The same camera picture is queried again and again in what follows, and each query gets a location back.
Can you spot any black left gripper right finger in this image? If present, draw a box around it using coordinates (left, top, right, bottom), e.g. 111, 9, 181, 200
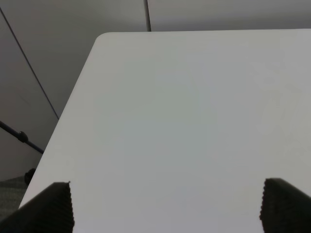
259, 178, 311, 233

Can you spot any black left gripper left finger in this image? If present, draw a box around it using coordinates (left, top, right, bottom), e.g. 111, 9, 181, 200
0, 182, 74, 233

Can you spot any black caster wheel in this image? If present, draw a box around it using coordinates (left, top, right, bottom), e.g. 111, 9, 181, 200
24, 168, 36, 185

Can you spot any dark blue metal rail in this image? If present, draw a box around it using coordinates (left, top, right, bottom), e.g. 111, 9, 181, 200
0, 121, 44, 154

